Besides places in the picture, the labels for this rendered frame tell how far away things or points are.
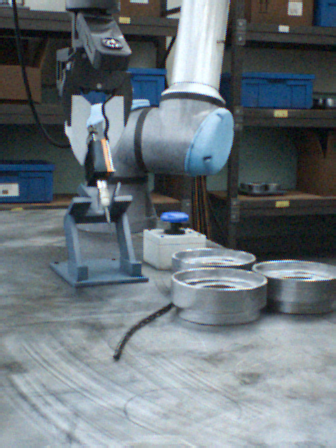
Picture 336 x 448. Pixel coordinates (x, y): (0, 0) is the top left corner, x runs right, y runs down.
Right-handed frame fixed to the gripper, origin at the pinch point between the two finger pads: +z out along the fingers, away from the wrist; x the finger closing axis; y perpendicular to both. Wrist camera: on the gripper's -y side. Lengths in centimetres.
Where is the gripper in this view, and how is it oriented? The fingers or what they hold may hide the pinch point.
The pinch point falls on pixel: (96, 155)
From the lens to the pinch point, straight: 102.5
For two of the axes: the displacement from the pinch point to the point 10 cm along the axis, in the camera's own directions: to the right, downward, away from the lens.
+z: -0.2, 9.9, 1.5
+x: -9.2, 0.4, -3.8
